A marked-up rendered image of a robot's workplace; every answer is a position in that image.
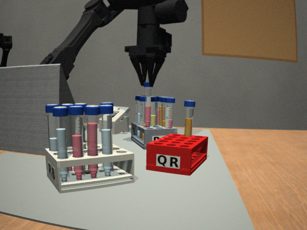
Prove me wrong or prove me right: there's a white test tube rack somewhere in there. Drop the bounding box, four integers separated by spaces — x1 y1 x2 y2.
45 144 134 194

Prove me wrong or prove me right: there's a red test tube rack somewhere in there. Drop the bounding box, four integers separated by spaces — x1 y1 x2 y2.
146 134 208 176

